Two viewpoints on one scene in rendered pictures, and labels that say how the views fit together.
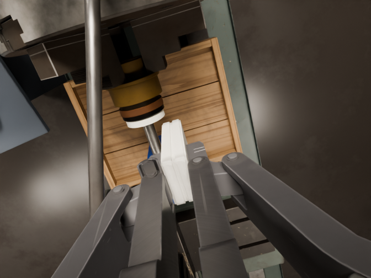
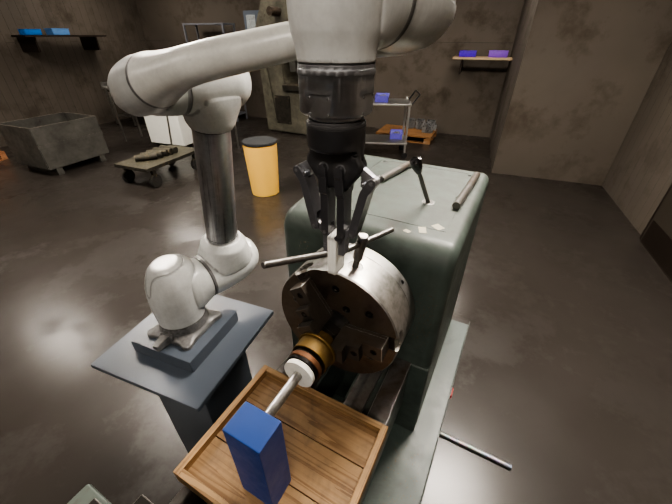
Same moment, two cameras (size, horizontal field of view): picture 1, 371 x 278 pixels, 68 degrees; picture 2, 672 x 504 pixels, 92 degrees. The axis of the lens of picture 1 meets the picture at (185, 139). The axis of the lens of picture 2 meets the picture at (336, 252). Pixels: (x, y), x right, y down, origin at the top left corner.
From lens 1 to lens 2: 51 cm
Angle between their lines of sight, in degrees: 75
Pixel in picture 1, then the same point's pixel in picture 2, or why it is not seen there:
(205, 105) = (334, 480)
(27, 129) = (191, 394)
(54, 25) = (324, 267)
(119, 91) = (307, 337)
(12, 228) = not seen: outside the picture
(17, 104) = (212, 376)
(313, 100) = not seen: outside the picture
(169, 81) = (325, 430)
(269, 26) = not seen: outside the picture
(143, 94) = (316, 347)
